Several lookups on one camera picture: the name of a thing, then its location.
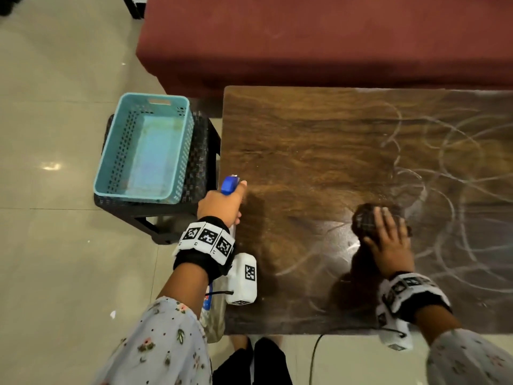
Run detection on black woven stool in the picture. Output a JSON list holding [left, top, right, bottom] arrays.
[[94, 110, 222, 246]]

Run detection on person's left hand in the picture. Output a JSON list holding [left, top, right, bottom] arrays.
[[196, 181, 248, 228]]

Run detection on black chair leg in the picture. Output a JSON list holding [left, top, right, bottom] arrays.
[[121, 0, 146, 20]]

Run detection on person's left forearm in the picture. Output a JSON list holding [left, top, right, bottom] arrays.
[[156, 262, 210, 318]]

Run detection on long black cable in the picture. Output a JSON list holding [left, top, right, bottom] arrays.
[[308, 326, 408, 385]]

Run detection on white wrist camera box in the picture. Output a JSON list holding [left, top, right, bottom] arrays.
[[377, 313, 414, 352], [225, 252, 258, 306]]

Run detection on dark checked cleaning cloth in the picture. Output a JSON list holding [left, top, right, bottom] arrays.
[[351, 203, 413, 242]]

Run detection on teal perforated plastic basket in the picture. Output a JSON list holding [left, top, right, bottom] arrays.
[[93, 92, 195, 205]]

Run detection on black wristband with marker tags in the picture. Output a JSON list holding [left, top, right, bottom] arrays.
[[172, 216, 237, 283], [377, 271, 452, 324]]

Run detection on floral white sleeve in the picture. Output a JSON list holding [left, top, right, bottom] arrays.
[[94, 297, 213, 385], [426, 328, 513, 385]]

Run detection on maroon upholstered sofa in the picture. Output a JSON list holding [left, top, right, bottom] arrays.
[[135, 0, 513, 100]]

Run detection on person's right forearm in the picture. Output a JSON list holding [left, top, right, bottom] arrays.
[[415, 304, 463, 346]]

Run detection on black trousers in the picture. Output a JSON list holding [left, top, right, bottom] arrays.
[[212, 337, 294, 385]]

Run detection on person's right hand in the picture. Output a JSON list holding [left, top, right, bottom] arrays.
[[363, 207, 415, 279]]

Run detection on clear spray bottle blue trigger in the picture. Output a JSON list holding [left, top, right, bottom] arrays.
[[199, 175, 241, 344]]

